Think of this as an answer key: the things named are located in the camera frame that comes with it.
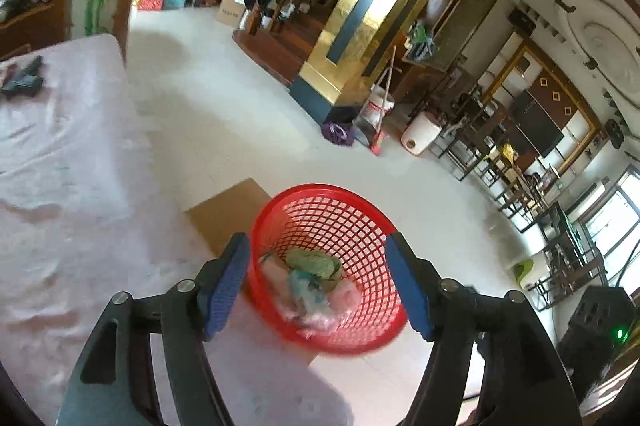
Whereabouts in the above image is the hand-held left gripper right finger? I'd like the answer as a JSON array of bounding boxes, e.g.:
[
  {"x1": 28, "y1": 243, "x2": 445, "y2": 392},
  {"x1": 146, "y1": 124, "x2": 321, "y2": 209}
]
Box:
[{"x1": 384, "y1": 231, "x2": 585, "y2": 426}]

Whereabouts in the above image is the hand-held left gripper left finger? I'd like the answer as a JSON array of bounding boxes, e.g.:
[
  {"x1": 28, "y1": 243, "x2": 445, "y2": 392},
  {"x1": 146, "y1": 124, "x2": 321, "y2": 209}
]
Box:
[{"x1": 54, "y1": 232, "x2": 251, "y2": 426}]

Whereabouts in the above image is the pink white plastic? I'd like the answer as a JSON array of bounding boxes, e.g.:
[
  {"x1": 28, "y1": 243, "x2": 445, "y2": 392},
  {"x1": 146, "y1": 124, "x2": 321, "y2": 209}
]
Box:
[{"x1": 300, "y1": 281, "x2": 361, "y2": 340}]

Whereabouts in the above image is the light blue plastic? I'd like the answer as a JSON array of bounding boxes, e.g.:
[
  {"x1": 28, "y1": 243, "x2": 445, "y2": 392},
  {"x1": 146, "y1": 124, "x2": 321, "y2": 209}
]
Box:
[{"x1": 287, "y1": 268, "x2": 332, "y2": 313}]

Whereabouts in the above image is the green towel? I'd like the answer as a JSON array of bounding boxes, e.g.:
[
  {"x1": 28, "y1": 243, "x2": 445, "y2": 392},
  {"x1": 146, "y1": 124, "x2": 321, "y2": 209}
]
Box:
[{"x1": 284, "y1": 247, "x2": 344, "y2": 283}]

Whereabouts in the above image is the red plastic basket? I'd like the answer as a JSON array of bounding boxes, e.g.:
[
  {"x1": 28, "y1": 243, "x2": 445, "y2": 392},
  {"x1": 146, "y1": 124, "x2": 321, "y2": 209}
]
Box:
[{"x1": 249, "y1": 184, "x2": 409, "y2": 355}]

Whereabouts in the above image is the flat cardboard box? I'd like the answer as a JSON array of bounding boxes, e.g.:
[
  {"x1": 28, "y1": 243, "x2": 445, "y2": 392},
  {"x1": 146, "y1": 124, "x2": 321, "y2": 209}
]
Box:
[{"x1": 183, "y1": 178, "x2": 322, "y2": 368}]

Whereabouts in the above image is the green white stool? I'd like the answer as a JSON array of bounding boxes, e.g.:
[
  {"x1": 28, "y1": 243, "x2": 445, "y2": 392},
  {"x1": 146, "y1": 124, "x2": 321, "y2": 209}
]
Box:
[{"x1": 514, "y1": 258, "x2": 539, "y2": 289}]

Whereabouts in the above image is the red broom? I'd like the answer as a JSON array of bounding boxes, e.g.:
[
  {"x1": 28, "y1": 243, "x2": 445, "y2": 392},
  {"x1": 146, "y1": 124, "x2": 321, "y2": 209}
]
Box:
[{"x1": 369, "y1": 45, "x2": 398, "y2": 156}]

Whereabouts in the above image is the row of dark wooden chairs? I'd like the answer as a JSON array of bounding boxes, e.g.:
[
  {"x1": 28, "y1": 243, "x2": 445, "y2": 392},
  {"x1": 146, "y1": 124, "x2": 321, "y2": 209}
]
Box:
[{"x1": 434, "y1": 66, "x2": 609, "y2": 307}]

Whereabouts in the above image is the grey dustpan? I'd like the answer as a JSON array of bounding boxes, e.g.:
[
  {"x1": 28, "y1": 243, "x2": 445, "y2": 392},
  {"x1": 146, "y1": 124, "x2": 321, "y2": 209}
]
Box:
[{"x1": 352, "y1": 106, "x2": 387, "y2": 147}]

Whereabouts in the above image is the white plastic bucket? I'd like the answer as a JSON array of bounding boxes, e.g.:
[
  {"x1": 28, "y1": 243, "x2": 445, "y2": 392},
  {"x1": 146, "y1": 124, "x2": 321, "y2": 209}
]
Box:
[{"x1": 363, "y1": 82, "x2": 396, "y2": 127}]

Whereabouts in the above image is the black television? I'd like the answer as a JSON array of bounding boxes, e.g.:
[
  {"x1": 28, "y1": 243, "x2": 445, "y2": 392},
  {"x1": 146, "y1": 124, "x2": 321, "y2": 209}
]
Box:
[{"x1": 509, "y1": 89, "x2": 567, "y2": 157}]

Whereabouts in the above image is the wooden staircase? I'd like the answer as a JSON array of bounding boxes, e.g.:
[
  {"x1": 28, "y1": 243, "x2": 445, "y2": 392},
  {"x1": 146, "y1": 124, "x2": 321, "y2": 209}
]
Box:
[{"x1": 232, "y1": 0, "x2": 352, "y2": 87}]

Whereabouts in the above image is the black toy pistol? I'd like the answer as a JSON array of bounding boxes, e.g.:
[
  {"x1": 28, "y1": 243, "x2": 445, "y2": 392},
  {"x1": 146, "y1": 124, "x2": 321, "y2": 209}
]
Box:
[{"x1": 0, "y1": 55, "x2": 45, "y2": 99}]

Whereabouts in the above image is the wooden sideboard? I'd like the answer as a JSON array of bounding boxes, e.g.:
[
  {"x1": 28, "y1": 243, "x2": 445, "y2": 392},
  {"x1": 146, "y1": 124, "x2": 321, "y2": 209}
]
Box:
[{"x1": 0, "y1": 0, "x2": 67, "y2": 57}]

